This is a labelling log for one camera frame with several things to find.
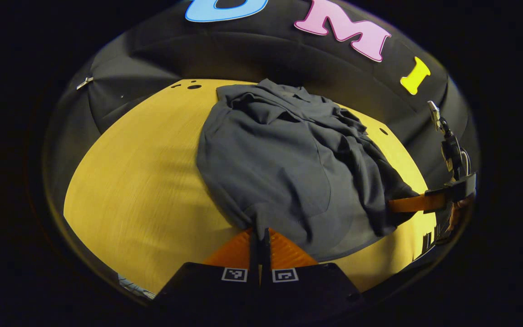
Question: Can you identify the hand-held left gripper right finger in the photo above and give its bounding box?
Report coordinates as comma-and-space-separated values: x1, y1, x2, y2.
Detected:
261, 227, 364, 309

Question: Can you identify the grey collared shirt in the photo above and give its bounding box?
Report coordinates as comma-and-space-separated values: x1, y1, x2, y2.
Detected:
197, 78, 421, 263

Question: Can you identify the black backdrop cloth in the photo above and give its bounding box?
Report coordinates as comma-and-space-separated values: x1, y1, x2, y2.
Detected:
44, 0, 480, 214

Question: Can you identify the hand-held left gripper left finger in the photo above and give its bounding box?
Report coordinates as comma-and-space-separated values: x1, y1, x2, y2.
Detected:
153, 227, 261, 309

